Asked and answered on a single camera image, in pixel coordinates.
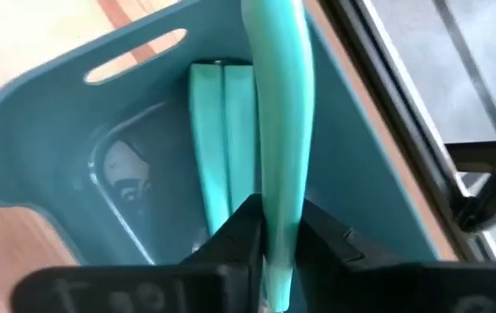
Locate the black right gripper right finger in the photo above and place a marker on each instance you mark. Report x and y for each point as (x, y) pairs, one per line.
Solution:
(382, 287)

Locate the black aluminium table frame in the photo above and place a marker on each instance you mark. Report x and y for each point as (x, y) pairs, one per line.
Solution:
(404, 108)

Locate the teal plastic bin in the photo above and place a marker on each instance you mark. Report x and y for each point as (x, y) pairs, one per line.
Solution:
(56, 143)

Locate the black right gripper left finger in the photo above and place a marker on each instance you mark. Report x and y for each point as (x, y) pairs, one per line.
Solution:
(165, 289)

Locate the black frame bracket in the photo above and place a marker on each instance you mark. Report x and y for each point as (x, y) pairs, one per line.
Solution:
(491, 182)

